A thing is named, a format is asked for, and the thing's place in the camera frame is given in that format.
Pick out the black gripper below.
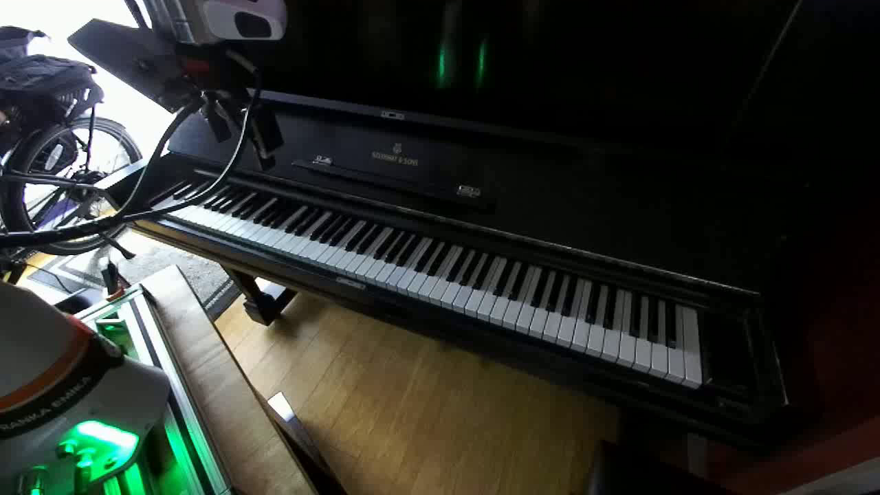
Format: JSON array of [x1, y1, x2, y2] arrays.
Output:
[[66, 15, 286, 172]]

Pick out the black piano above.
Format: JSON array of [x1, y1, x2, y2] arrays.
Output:
[[108, 0, 880, 451]]

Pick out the black bag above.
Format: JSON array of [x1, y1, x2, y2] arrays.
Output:
[[0, 23, 106, 131]]

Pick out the green lit metal robot stand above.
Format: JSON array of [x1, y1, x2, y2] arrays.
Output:
[[18, 283, 232, 495]]

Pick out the black cable bundle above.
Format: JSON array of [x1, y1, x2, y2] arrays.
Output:
[[0, 67, 271, 246]]

